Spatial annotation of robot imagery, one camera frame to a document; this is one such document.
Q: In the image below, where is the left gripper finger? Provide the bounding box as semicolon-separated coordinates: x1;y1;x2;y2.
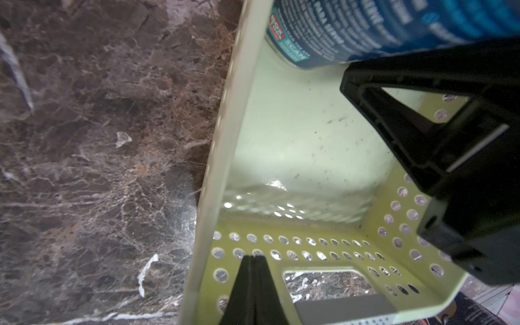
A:
220;255;288;325

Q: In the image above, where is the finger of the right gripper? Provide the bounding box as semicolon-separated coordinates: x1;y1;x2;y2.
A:
340;38;519;195

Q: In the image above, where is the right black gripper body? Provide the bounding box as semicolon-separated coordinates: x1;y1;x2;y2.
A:
418;101;519;285

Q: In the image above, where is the green plastic basket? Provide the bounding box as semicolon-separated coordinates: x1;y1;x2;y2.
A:
180;1;467;324

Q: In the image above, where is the blue soup can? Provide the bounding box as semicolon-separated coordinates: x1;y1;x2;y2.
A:
266;0;519;69

